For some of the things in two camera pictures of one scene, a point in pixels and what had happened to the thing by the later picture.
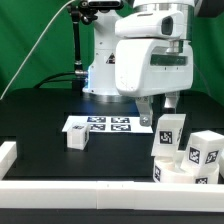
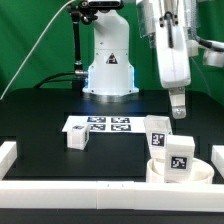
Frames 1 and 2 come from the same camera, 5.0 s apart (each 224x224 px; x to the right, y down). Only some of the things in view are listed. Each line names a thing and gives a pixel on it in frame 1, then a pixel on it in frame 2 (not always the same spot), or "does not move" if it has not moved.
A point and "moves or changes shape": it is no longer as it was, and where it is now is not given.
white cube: (167, 133) moves or changes shape
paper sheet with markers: (109, 124) does not move
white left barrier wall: (8, 155) does not move
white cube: (204, 151) to (179, 158)
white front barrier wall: (111, 194) does not move
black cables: (47, 79) does not move
